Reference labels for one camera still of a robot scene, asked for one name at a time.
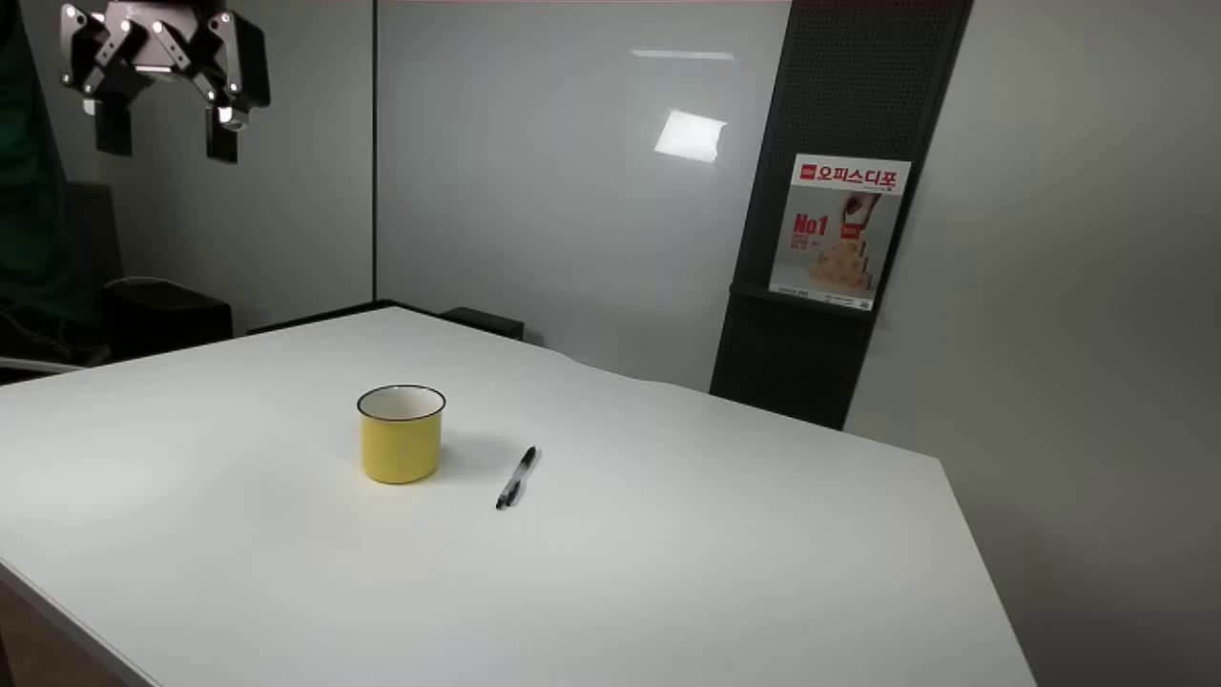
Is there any dark green curtain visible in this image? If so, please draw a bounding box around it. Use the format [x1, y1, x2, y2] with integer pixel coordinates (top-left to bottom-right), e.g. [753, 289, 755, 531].
[0, 0, 85, 337]

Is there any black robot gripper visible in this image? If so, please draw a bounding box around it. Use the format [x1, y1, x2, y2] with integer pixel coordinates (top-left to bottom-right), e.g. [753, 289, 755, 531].
[57, 0, 276, 169]

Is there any black office chair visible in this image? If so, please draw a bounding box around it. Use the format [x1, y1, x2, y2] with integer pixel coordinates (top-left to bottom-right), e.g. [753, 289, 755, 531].
[0, 178, 241, 387]

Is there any red and white poster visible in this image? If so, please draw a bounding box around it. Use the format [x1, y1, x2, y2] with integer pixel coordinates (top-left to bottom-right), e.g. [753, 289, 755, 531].
[765, 148, 917, 316]

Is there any yellow enamel mug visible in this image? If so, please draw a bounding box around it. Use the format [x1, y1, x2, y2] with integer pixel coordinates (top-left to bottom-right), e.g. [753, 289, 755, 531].
[352, 383, 450, 490]

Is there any black ballpoint pen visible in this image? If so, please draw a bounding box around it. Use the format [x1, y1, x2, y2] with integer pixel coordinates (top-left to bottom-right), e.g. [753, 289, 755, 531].
[492, 443, 543, 515]

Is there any black pillar panel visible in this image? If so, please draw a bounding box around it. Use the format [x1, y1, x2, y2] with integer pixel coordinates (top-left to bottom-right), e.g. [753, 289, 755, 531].
[704, 0, 982, 433]

